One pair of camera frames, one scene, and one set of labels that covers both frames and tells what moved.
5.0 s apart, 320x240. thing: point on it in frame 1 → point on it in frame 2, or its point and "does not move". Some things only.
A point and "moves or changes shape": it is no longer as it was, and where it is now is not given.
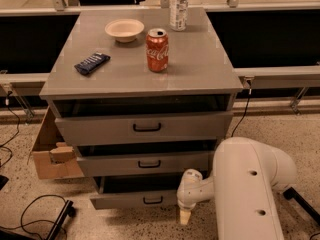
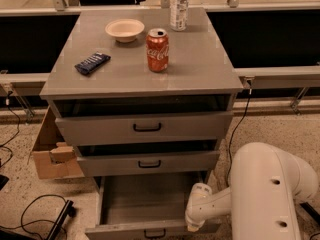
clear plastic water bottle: [178, 8] does not move
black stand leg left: [68, 209] does not move
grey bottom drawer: [137, 192] moves or changes shape
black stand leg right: [290, 194] does not move
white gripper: [185, 200] → [194, 216]
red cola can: [157, 50] does not move
